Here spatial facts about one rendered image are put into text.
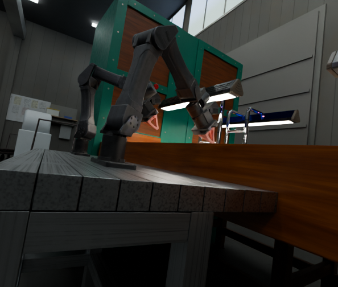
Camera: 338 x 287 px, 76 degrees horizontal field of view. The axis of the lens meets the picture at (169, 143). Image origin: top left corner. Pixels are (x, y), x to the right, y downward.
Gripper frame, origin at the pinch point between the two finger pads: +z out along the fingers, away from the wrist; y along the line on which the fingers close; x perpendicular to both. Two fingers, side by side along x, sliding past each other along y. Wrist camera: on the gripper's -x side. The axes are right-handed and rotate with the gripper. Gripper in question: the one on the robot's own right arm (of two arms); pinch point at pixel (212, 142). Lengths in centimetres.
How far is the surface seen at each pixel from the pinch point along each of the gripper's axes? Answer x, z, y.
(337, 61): -20.4, -13.9, -42.3
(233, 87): -20.9, -13.6, -4.6
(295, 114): -61, 27, -5
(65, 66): -268, -185, 904
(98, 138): 19, -18, 74
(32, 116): 1, -67, 446
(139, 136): -2, -3, 68
